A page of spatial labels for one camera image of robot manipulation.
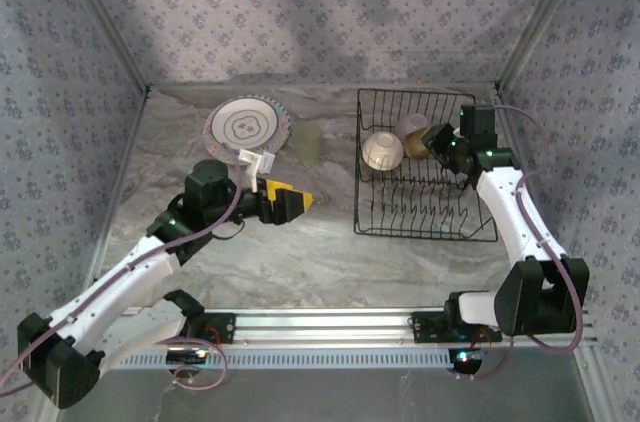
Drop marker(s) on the cream ceramic bowl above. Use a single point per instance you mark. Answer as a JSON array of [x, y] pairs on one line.
[[382, 151]]

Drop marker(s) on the white plate with striped rim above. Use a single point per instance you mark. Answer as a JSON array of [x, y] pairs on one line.
[[245, 124]]

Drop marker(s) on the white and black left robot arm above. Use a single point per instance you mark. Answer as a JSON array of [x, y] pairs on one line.
[[115, 282]]

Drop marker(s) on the aluminium frame post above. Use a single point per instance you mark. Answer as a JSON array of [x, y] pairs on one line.
[[549, 12], [102, 14]]

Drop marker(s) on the translucent green cup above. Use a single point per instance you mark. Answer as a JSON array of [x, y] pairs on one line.
[[307, 142]]

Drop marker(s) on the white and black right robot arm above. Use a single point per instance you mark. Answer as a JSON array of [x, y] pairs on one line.
[[520, 222]]

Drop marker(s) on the aluminium mounting rail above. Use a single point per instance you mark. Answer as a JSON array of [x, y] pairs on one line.
[[325, 324]]

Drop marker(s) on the black controller board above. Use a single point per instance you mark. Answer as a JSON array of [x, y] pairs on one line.
[[465, 359], [186, 356]]

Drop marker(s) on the translucent lilac bowl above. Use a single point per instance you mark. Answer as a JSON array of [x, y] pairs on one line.
[[412, 123]]

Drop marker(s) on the multicolour squiggle pattern plate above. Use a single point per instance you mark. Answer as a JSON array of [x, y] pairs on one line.
[[215, 149]]

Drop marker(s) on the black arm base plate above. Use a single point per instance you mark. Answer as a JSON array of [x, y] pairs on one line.
[[430, 327], [220, 327]]

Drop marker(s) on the grey metal sheet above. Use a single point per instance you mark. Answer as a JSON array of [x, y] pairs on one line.
[[325, 397]]

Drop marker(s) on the gold brown cup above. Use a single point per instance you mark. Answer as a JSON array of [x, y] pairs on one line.
[[417, 144]]

